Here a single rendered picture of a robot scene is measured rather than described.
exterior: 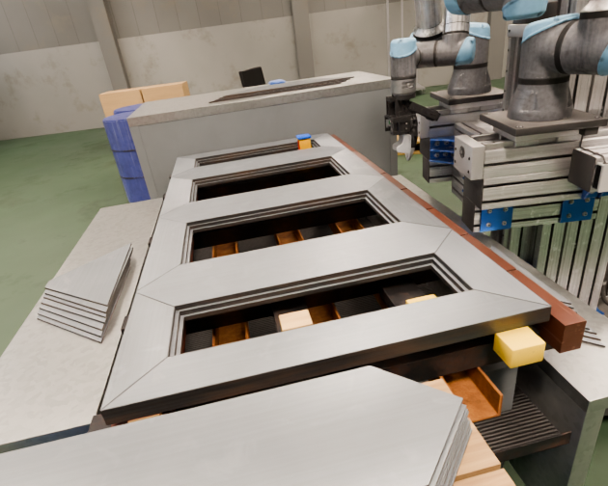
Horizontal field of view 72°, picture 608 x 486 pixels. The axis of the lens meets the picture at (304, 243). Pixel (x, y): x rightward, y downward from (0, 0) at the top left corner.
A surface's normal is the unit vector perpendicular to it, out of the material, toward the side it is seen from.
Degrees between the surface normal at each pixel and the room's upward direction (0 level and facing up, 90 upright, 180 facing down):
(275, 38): 90
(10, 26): 90
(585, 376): 0
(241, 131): 90
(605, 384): 0
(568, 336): 90
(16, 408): 0
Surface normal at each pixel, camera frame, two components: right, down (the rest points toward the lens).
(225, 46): 0.02, 0.45
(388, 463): -0.11, -0.89
